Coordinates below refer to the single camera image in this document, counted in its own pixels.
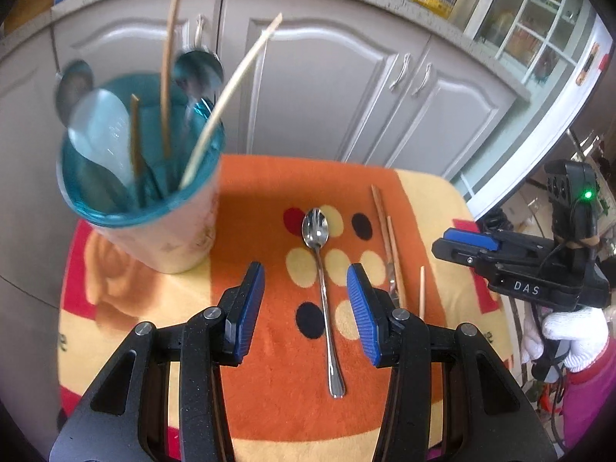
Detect orange and yellow printed blanket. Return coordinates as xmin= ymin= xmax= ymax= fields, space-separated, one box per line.
xmin=57 ymin=154 xmax=515 ymax=462

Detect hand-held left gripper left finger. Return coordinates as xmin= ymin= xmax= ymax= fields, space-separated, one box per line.
xmin=48 ymin=261 xmax=266 ymax=462

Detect metal cabinet handle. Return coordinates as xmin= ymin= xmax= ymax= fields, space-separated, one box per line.
xmin=192 ymin=14 xmax=208 ymax=51
xmin=411 ymin=62 xmax=434 ymax=97
xmin=389 ymin=53 xmax=412 ymax=91

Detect metal spoon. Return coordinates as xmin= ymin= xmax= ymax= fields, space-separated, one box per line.
xmin=172 ymin=49 xmax=225 ymax=126
xmin=54 ymin=59 xmax=97 ymax=128
xmin=301 ymin=207 xmax=346 ymax=399

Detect curved pale bamboo chopstick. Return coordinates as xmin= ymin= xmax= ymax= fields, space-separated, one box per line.
xmin=179 ymin=13 xmax=284 ymax=192

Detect spoons in cup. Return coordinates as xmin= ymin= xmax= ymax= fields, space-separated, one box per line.
xmin=50 ymin=0 xmax=227 ymax=164

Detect curved brown bamboo chopstick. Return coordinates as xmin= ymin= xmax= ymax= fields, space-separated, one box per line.
xmin=160 ymin=0 xmax=188 ymax=159

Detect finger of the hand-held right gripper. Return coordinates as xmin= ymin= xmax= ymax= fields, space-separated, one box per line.
xmin=432 ymin=239 xmax=511 ymax=275
xmin=443 ymin=228 xmax=544 ymax=253

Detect person's right forearm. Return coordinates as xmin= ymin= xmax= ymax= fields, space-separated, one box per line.
xmin=561 ymin=305 xmax=616 ymax=455

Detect person's right hand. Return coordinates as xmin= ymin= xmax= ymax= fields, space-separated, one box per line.
xmin=522 ymin=305 xmax=609 ymax=372

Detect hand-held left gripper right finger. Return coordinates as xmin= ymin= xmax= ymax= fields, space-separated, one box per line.
xmin=346 ymin=263 xmax=559 ymax=462

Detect grey cabinet door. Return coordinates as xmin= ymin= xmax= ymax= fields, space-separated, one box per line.
xmin=219 ymin=0 xmax=432 ymax=169
xmin=385 ymin=36 xmax=519 ymax=181
xmin=0 ymin=26 xmax=73 ymax=309

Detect white plastic spoon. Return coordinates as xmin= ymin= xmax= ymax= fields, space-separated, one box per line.
xmin=67 ymin=87 xmax=145 ymax=203

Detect floral print cup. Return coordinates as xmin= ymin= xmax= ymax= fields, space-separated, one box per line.
xmin=57 ymin=73 xmax=226 ymax=274

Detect glass door cabinet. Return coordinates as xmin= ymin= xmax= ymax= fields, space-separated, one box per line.
xmin=464 ymin=0 xmax=600 ymax=87

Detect dark brown wooden chopstick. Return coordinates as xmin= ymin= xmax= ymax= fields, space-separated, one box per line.
xmin=370 ymin=184 xmax=401 ymax=306
xmin=130 ymin=95 xmax=144 ymax=181

